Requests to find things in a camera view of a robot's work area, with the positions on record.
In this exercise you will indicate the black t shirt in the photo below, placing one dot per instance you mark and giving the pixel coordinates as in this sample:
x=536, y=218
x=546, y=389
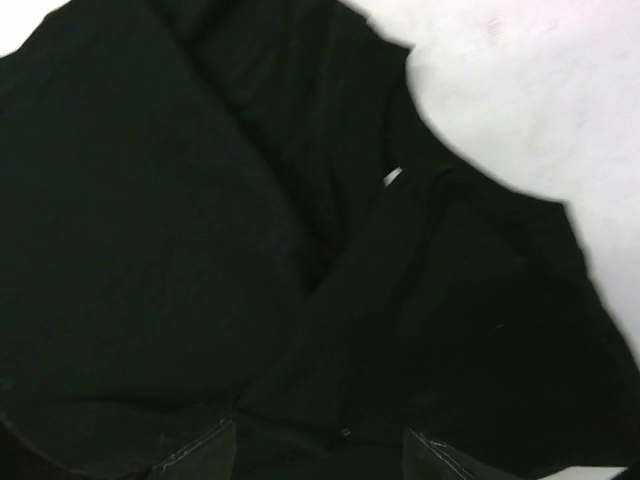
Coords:
x=231, y=210

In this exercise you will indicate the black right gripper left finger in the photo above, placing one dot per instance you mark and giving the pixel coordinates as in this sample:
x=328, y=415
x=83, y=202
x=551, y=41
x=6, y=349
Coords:
x=210, y=456

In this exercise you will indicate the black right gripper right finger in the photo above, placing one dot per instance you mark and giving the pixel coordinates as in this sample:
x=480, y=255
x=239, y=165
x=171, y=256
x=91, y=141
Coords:
x=424, y=461

